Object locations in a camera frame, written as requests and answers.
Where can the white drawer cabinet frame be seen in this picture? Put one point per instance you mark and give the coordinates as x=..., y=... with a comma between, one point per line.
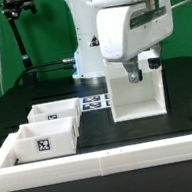
x=135, y=100

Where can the white fiducial marker plate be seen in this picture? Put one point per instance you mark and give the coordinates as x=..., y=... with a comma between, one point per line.
x=96, y=102

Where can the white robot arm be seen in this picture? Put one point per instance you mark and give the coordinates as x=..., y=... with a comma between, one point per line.
x=88, y=57

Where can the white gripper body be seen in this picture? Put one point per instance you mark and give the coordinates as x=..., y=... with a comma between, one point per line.
x=125, y=32

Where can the white workspace border frame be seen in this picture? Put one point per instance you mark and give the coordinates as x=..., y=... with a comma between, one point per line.
x=89, y=165

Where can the black camera stand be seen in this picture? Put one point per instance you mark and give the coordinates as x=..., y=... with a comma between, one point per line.
x=12, y=10

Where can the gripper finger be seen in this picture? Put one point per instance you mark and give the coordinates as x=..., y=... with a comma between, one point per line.
x=133, y=70
x=154, y=59

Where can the white drawer box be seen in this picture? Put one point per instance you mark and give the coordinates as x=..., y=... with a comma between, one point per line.
x=55, y=110
x=46, y=139

